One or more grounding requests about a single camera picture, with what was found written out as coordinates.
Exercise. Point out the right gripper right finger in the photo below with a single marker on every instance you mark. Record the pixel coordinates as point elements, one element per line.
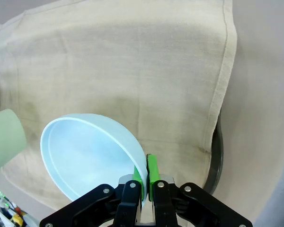
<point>163,201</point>

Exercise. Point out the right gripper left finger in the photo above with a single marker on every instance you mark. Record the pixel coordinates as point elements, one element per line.
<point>127,201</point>

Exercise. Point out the light blue bowl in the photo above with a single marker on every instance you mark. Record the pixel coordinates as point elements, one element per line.
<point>85,160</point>

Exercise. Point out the beige cloth mat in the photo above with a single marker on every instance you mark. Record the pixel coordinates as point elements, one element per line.
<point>132,71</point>

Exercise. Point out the sage green cup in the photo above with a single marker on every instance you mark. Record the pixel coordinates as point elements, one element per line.
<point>4,137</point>

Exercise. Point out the dark brown tray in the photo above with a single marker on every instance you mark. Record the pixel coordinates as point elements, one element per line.
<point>217,153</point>

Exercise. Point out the small green lit device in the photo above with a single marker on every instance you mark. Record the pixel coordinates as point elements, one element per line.
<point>1,197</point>

